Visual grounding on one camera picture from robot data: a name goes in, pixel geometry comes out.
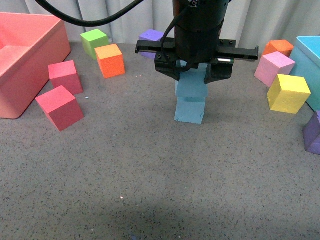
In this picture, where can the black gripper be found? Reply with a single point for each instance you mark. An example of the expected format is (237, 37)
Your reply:
(189, 48)

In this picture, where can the light blue foam cube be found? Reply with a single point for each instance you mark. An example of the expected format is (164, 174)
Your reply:
(190, 109)
(191, 83)

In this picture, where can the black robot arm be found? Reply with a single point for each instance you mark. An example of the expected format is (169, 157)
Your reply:
(191, 14)

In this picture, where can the pink foam cube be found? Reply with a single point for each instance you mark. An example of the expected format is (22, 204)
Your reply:
(271, 65)

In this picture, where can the orange foam cube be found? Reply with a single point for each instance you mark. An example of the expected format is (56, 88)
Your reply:
(110, 60)
(283, 46)

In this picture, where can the green foam cube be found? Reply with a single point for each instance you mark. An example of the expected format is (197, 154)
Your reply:
(93, 39)

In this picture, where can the yellow foam cube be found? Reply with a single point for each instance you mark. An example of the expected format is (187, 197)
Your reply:
(288, 94)

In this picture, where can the light blue plastic bin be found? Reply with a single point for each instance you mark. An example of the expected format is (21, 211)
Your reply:
(306, 54)

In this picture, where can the dark red foam cube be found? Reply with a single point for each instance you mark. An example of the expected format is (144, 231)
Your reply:
(65, 74)

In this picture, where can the pink plastic bin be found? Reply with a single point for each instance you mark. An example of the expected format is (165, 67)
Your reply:
(29, 43)

